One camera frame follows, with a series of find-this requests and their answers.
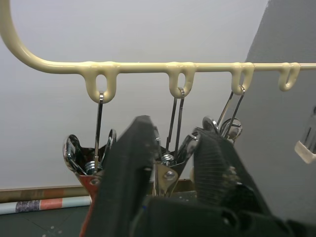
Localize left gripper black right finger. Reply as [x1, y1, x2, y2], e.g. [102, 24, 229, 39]
[192, 127, 272, 218]

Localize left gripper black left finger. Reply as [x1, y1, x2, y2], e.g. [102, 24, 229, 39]
[92, 115, 161, 237]

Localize chrome clothes clip cream tips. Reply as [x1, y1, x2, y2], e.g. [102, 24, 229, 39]
[63, 90, 118, 198]
[202, 85, 246, 145]
[294, 106, 316, 164]
[153, 86, 199, 198]

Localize cream coated metal clip hanger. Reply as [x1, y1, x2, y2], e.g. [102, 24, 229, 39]
[0, 0, 316, 103]

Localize orange red sock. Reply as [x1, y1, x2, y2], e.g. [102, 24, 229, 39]
[78, 192, 101, 237]

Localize rolled paper sheet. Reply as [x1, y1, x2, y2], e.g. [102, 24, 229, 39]
[0, 197, 92, 215]

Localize wooden edge strip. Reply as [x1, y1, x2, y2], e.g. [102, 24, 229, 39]
[0, 178, 197, 198]

